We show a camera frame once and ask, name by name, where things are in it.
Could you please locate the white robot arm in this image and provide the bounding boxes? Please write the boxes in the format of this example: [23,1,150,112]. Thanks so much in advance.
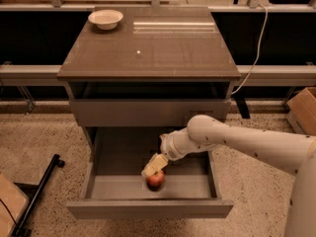
[141,115,316,237]

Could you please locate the black metal stand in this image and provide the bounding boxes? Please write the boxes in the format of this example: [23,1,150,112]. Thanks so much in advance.
[11,154,65,237]

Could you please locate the white cable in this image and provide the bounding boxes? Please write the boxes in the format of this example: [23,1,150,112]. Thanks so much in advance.
[230,4,269,96]

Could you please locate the open middle drawer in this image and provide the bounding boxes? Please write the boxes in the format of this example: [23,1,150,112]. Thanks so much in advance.
[67,127,234,219]

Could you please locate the white bowl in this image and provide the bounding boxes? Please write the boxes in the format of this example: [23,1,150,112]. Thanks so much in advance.
[88,10,123,31]

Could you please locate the grey drawer cabinet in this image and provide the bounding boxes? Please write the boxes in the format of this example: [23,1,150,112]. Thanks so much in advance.
[57,7,240,144]

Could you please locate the grey top drawer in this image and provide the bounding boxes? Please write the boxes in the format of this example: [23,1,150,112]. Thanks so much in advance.
[70,82,231,127]

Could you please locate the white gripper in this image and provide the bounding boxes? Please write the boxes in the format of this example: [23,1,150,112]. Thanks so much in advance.
[141,133,181,178]

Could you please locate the red apple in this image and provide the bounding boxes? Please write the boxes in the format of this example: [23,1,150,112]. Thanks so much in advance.
[146,170,165,188]

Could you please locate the metal rail frame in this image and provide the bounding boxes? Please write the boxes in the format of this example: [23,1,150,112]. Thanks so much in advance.
[0,5,316,87]

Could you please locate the wooden board left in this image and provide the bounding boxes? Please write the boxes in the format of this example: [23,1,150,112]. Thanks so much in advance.
[0,173,30,237]

